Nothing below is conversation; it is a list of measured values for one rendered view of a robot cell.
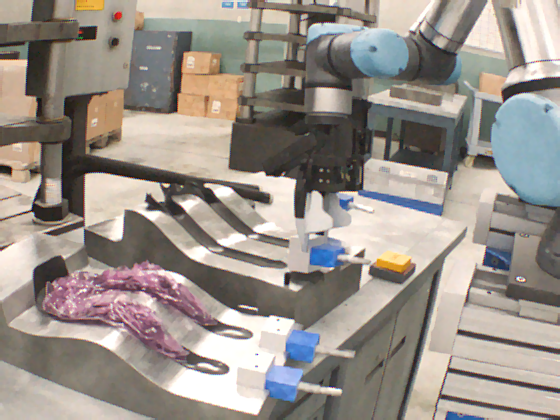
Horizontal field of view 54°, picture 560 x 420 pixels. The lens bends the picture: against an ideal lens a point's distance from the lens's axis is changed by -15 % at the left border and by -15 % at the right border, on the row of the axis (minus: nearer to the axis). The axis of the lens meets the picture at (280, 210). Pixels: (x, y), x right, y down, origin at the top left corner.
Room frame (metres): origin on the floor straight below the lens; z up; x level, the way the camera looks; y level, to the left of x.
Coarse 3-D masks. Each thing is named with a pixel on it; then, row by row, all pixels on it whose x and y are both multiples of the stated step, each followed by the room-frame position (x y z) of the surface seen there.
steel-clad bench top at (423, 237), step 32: (288, 192) 1.75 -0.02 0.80; (288, 224) 1.47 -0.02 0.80; (352, 224) 1.52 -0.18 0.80; (384, 224) 1.54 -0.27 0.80; (416, 224) 1.57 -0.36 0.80; (448, 224) 1.60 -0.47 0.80; (416, 256) 1.32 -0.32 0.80; (384, 288) 1.13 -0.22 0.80; (320, 320) 0.97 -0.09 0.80; (352, 320) 0.97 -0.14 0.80; (0, 384) 0.61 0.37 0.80; (32, 384) 0.63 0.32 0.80; (0, 416) 0.54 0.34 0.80; (32, 416) 0.56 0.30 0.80; (64, 416) 0.58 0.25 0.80; (96, 416) 0.60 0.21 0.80; (128, 416) 0.61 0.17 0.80
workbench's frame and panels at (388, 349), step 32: (416, 288) 1.40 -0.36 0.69; (384, 320) 1.22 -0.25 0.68; (416, 320) 1.51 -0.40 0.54; (384, 352) 1.30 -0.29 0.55; (416, 352) 1.59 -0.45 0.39; (320, 384) 1.01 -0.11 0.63; (352, 384) 1.15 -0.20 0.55; (384, 384) 1.36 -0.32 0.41; (288, 416) 0.89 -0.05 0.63; (320, 416) 1.02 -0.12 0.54; (352, 416) 1.19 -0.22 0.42; (384, 416) 1.44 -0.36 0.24
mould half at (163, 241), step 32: (224, 192) 1.24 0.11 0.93; (96, 224) 1.16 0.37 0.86; (128, 224) 1.06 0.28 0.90; (160, 224) 1.03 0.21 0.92; (224, 224) 1.13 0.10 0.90; (256, 224) 1.18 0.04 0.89; (96, 256) 1.11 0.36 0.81; (128, 256) 1.06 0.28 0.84; (160, 256) 1.02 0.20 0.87; (192, 256) 0.99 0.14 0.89; (288, 256) 1.02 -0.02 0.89; (224, 288) 0.95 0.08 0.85; (256, 288) 0.92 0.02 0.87; (288, 288) 0.89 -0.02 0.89; (320, 288) 0.96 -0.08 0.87; (352, 288) 1.08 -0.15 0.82
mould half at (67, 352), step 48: (48, 240) 0.92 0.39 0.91; (0, 288) 0.71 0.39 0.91; (192, 288) 0.86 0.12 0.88; (0, 336) 0.67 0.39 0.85; (48, 336) 0.65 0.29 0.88; (96, 336) 0.65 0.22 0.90; (192, 336) 0.75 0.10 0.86; (96, 384) 0.63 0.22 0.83; (144, 384) 0.62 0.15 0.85; (192, 384) 0.64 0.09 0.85
